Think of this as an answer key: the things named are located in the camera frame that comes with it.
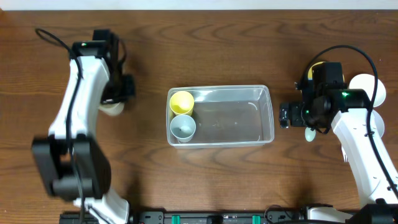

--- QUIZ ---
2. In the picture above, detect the white paper cup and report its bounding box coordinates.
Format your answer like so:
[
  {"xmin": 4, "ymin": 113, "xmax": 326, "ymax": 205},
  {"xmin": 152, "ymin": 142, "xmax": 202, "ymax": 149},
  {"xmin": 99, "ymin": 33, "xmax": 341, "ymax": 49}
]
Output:
[{"xmin": 99, "ymin": 102, "xmax": 124, "ymax": 116}]

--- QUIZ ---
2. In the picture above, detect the mint green plastic spoon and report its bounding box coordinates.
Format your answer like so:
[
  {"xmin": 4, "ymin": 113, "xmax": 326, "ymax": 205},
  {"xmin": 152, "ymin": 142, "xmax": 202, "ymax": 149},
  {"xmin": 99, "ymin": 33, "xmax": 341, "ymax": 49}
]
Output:
[{"xmin": 305, "ymin": 127, "xmax": 317, "ymax": 142}]

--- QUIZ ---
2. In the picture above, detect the yellow bowl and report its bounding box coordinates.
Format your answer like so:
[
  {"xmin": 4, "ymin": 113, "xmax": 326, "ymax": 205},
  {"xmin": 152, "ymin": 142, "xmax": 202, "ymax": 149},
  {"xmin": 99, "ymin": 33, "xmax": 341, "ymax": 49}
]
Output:
[{"xmin": 307, "ymin": 61, "xmax": 324, "ymax": 80}]

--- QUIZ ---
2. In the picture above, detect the clear plastic storage container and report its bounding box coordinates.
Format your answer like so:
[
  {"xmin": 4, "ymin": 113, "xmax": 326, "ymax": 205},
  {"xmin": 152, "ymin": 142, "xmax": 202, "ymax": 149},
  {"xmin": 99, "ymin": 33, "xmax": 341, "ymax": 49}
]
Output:
[{"xmin": 166, "ymin": 85, "xmax": 275, "ymax": 149}]

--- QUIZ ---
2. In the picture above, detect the yellow paper cup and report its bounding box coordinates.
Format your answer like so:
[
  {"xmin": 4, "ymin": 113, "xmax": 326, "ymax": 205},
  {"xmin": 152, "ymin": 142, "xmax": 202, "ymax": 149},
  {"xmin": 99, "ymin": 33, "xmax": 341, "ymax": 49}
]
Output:
[{"xmin": 169, "ymin": 91, "xmax": 195, "ymax": 116}]

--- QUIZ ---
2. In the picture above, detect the white plastic fork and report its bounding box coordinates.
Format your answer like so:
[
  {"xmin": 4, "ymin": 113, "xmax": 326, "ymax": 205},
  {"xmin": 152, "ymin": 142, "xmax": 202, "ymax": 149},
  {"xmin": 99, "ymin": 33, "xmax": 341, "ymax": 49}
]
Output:
[{"xmin": 341, "ymin": 146, "xmax": 348, "ymax": 162}]

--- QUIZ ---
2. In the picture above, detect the grey paper cup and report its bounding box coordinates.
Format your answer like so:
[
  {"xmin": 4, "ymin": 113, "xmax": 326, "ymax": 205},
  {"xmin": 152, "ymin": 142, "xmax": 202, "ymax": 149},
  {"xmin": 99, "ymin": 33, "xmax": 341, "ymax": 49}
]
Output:
[{"xmin": 170, "ymin": 114, "xmax": 197, "ymax": 142}]

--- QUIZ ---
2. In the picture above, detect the white bowl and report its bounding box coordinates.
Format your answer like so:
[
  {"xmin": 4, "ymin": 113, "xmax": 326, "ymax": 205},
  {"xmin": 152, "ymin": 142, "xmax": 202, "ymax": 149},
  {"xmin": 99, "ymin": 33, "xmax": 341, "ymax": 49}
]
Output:
[{"xmin": 349, "ymin": 73, "xmax": 387, "ymax": 107}]

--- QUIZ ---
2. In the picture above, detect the light grey bowl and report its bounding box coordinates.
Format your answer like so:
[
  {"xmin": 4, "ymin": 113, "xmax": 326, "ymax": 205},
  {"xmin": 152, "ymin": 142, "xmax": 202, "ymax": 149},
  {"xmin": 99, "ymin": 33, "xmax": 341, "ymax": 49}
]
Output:
[{"xmin": 373, "ymin": 110, "xmax": 385, "ymax": 137}]

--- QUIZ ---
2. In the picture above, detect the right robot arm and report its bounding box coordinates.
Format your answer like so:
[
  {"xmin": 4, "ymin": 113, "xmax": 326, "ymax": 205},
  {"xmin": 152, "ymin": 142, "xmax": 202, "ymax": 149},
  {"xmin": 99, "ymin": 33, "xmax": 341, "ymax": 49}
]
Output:
[{"xmin": 279, "ymin": 62, "xmax": 397, "ymax": 223}]

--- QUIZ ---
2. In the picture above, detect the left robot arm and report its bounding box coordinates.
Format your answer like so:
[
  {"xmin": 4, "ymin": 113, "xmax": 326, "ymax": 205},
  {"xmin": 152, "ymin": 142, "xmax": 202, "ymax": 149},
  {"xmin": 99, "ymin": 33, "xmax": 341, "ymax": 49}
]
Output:
[{"xmin": 32, "ymin": 28, "xmax": 136, "ymax": 223}]

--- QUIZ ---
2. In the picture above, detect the right black cable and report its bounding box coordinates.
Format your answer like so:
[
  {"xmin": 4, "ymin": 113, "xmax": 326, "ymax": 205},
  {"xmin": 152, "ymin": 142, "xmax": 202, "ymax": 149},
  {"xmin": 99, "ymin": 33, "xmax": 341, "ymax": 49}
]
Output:
[{"xmin": 300, "ymin": 44, "xmax": 398, "ymax": 194}]

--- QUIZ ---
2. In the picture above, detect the black cable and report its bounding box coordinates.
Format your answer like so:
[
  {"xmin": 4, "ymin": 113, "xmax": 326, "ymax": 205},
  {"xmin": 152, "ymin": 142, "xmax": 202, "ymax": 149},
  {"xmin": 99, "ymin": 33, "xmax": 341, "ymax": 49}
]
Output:
[
  {"xmin": 34, "ymin": 27, "xmax": 86, "ymax": 224},
  {"xmin": 300, "ymin": 44, "xmax": 398, "ymax": 194}
]

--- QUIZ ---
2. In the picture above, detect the left black cable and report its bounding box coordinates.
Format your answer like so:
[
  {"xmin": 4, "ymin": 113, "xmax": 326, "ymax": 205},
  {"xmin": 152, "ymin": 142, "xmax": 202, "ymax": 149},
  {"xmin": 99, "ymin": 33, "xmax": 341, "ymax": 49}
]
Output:
[{"xmin": 34, "ymin": 27, "xmax": 86, "ymax": 224}]

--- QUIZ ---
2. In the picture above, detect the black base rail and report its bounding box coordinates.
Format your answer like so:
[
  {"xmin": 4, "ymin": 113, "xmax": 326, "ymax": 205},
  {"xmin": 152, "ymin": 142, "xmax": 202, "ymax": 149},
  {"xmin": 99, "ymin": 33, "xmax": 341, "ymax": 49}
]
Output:
[{"xmin": 58, "ymin": 208, "xmax": 312, "ymax": 224}]

